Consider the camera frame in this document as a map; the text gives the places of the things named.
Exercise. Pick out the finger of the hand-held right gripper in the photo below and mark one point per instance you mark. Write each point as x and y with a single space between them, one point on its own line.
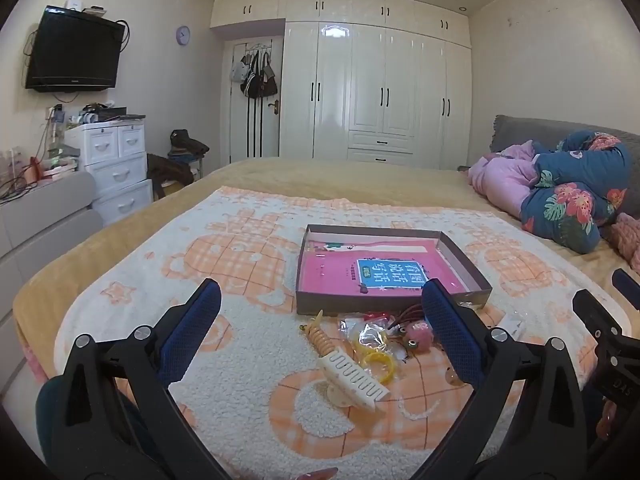
592 310
626 281

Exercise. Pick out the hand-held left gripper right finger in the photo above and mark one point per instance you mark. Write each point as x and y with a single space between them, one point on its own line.
450 330

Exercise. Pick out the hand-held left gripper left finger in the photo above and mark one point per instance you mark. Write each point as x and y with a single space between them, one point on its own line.
192 330

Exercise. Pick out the yellow plastic bangle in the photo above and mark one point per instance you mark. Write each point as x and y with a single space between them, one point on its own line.
381 370
361 346

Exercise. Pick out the white claw hair clip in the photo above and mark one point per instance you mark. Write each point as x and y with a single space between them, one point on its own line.
350 375

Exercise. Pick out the brown cardboard box tray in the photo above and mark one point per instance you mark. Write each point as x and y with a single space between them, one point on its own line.
340 270

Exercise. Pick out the tan spiral hair clip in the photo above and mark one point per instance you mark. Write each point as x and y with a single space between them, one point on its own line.
320 337

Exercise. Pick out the dark red hair clip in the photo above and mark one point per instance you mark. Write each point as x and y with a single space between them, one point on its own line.
320 474

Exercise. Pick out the pink knitted cushion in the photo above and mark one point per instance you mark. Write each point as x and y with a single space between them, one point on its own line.
627 240

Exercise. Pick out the clear plastic bag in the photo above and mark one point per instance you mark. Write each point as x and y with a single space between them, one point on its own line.
367 330

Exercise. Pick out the orange checked blanket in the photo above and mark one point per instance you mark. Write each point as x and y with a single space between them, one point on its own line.
240 240

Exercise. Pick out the blue floral quilt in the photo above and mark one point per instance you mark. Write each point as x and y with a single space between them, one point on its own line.
575 185

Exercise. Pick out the pink book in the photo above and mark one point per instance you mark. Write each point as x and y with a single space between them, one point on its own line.
330 280

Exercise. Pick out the pink quilt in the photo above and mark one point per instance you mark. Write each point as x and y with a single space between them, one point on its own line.
500 180

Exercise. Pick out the brown jacket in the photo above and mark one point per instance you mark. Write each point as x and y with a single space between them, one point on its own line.
167 172

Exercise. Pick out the white drawer cabinet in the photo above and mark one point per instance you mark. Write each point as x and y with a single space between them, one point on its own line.
120 175

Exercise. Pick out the grey headboard cushion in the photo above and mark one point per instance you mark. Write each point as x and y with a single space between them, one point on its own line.
525 127

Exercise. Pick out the dark clothes pile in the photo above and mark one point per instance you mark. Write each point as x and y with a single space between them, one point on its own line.
187 145

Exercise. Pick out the yellow bedspread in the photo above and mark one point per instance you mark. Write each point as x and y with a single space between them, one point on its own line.
325 175

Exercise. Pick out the white door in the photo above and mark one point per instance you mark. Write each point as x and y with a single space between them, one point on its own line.
270 130

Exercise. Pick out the white wardrobe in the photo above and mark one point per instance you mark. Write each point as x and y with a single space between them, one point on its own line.
400 85

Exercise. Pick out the black handbag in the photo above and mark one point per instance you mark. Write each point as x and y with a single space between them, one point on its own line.
254 82

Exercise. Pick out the white handbag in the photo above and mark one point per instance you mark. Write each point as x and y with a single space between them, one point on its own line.
237 72

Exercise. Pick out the white router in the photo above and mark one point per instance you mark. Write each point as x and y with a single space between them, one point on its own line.
75 4

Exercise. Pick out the purple wall clock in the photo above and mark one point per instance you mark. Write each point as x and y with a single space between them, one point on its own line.
183 35

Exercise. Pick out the black wall television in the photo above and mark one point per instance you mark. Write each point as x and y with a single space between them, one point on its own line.
75 50

